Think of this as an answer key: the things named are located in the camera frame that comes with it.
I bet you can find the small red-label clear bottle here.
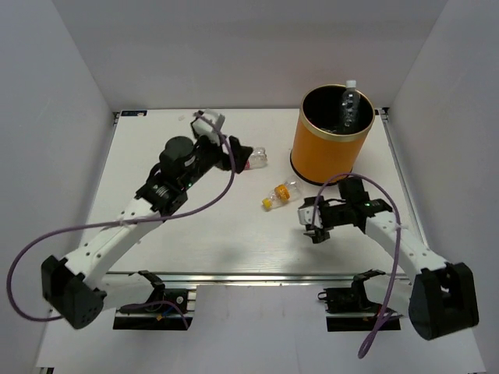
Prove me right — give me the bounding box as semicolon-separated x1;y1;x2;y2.
245;147;268;170

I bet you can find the yellow-cap orange-label bottle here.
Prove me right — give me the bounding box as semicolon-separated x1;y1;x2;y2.
262;176;303;211

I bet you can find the purple cable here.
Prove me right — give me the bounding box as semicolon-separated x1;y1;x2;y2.
311;174;402;360
6;111;237;327

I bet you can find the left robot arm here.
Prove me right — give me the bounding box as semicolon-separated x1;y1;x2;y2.
41;136;253;330

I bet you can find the blue table sticker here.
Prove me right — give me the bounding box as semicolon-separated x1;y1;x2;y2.
120;110;147;117

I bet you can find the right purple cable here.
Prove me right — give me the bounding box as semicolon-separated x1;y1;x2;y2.
311;174;402;360

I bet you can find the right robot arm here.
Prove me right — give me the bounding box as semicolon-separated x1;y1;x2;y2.
298;177;479;340

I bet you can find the large clear unlabelled bottle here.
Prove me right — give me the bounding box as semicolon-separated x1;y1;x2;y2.
341;79;360;134

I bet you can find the orange cylindrical bin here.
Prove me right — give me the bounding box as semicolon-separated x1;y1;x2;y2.
290;84;375;185

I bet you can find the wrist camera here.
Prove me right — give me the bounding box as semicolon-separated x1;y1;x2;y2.
190;109;225;146
298;196;324;231

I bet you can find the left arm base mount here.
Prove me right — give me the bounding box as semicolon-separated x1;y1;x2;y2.
113;288;196;331

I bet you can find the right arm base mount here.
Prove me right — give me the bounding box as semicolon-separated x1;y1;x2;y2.
317;270;385;333

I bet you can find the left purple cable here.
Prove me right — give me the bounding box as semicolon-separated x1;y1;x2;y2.
6;111;237;327

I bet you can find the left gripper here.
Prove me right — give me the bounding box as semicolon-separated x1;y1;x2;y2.
182;132;253;190

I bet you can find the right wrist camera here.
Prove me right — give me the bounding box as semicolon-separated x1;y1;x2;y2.
298;196;324;231

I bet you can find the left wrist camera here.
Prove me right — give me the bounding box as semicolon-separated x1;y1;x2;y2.
190;109;225;146

